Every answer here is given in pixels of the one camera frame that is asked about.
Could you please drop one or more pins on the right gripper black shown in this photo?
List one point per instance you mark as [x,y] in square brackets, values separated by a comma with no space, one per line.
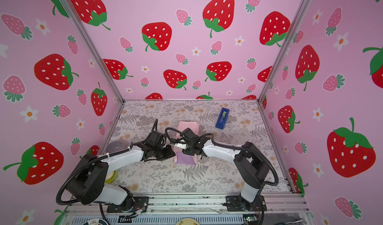
[187,151]

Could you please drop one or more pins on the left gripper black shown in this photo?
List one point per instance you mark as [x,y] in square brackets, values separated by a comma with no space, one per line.
[169,153]

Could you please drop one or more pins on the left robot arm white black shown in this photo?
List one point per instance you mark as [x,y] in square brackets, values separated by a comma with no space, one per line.
[87,183]

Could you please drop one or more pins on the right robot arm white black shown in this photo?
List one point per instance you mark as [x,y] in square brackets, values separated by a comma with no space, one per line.
[255,169]

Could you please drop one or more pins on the blue tape dispenser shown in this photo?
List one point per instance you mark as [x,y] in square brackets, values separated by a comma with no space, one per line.
[222,118]

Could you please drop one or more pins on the grey round lid disc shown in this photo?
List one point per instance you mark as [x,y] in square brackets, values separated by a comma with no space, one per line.
[115,146]

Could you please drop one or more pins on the yellow-green tape roll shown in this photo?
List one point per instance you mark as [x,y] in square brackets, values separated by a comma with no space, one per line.
[110,178]

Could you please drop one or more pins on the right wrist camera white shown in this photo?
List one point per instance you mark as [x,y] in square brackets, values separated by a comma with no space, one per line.
[180,145]

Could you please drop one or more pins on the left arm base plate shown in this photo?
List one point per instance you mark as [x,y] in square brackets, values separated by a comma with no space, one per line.
[130,205]

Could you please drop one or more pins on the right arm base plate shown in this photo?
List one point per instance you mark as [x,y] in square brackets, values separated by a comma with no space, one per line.
[239,204]

